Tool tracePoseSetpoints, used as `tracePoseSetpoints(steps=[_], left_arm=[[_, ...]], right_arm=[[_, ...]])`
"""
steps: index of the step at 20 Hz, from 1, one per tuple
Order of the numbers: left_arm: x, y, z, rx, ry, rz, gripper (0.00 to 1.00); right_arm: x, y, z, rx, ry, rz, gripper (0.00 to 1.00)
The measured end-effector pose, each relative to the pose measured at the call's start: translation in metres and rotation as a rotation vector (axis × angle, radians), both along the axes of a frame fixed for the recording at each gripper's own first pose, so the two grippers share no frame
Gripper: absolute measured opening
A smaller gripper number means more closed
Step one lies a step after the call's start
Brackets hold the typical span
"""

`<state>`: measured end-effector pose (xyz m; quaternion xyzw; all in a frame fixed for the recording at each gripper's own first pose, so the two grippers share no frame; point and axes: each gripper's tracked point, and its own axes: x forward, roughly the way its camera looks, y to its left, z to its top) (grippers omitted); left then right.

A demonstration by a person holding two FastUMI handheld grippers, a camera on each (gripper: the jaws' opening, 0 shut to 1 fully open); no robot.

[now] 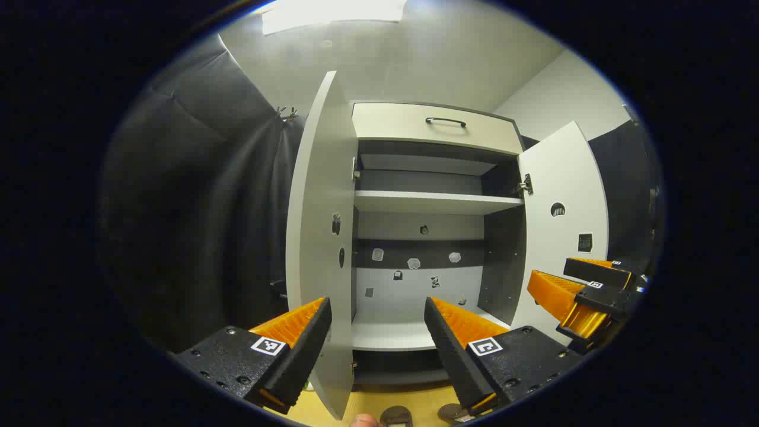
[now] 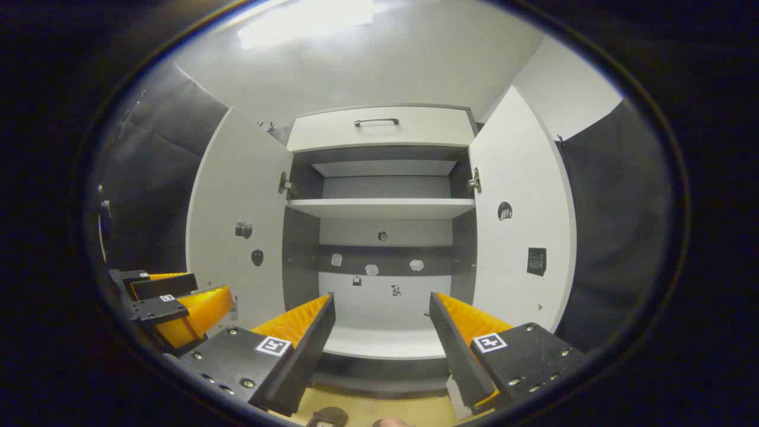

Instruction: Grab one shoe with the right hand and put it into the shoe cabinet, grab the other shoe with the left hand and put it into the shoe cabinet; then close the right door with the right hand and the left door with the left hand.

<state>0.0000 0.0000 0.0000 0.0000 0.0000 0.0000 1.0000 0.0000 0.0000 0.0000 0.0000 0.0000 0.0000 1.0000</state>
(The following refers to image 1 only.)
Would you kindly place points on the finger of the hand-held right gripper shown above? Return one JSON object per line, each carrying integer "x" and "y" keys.
{"x": 599, "y": 274}
{"x": 611, "y": 298}

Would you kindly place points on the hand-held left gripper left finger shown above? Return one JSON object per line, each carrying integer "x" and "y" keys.
{"x": 296, "y": 362}

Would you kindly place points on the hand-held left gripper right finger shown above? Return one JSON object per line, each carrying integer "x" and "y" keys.
{"x": 456, "y": 362}

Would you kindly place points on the white shoe cabinet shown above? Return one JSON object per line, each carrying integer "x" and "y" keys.
{"x": 415, "y": 296}

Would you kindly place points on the white cabinet door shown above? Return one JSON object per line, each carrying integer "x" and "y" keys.
{"x": 563, "y": 172}
{"x": 317, "y": 196}

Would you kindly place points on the metal door hinge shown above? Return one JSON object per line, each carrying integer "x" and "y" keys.
{"x": 525, "y": 185}
{"x": 356, "y": 169}

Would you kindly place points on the white cabinet shelf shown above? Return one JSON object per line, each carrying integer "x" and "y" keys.
{"x": 433, "y": 203}

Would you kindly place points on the cream cabinet drawer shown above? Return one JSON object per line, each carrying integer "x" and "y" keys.
{"x": 391, "y": 121}

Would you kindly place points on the black backdrop cloth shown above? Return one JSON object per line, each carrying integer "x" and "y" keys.
{"x": 195, "y": 207}

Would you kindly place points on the metal cloth clip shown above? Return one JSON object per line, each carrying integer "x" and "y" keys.
{"x": 287, "y": 112}

